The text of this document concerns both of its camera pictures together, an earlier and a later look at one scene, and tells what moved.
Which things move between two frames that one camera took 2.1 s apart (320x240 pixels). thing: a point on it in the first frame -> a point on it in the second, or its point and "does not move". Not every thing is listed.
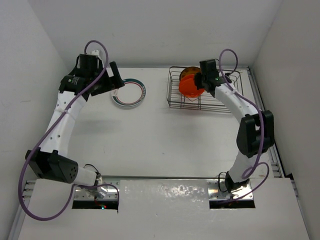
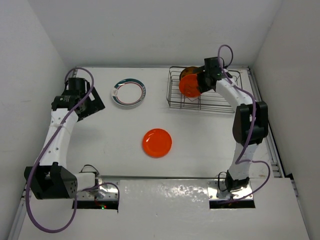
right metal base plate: (217, 191) does not move
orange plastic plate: (187, 86) -> (157, 143)
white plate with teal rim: (131, 94) does not move
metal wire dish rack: (206, 101) does not move
